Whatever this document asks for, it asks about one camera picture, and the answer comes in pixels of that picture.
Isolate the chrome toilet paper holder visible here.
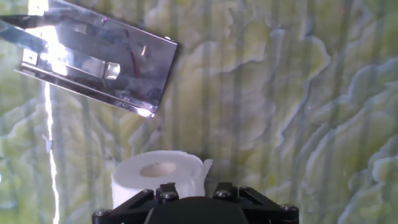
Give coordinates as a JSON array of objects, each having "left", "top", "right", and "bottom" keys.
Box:
[{"left": 0, "top": 0, "right": 178, "bottom": 118}]

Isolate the white toilet paper roll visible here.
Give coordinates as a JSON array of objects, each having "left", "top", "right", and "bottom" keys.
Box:
[{"left": 111, "top": 150, "right": 214, "bottom": 209}]

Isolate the green marble pattern mat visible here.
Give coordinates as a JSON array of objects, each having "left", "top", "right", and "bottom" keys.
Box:
[{"left": 0, "top": 0, "right": 398, "bottom": 224}]

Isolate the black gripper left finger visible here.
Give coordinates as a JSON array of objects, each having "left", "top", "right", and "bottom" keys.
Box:
[{"left": 91, "top": 182, "right": 180, "bottom": 224}]

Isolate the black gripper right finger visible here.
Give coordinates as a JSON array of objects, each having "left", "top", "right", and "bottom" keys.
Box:
[{"left": 212, "top": 182, "right": 300, "bottom": 224}]

